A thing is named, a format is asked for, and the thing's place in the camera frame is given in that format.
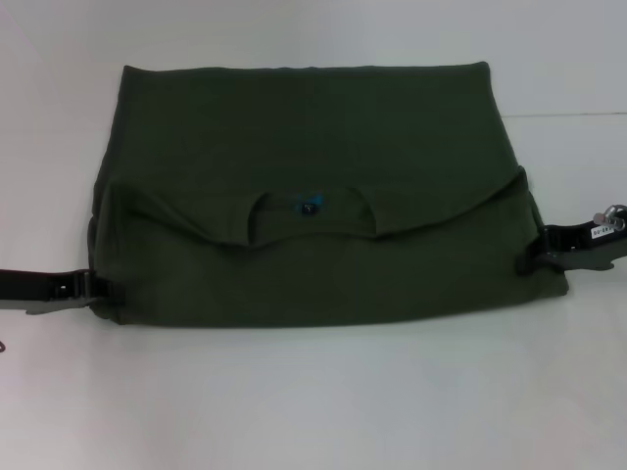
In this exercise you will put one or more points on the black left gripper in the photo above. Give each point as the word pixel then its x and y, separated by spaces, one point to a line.
pixel 34 291

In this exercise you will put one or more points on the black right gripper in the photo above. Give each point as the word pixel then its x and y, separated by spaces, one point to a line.
pixel 593 249

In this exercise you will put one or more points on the silver right wrist metal post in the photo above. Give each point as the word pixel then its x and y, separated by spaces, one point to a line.
pixel 607 218

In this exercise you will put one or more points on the dark green FREE t-shirt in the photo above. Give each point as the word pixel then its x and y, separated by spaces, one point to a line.
pixel 313 196

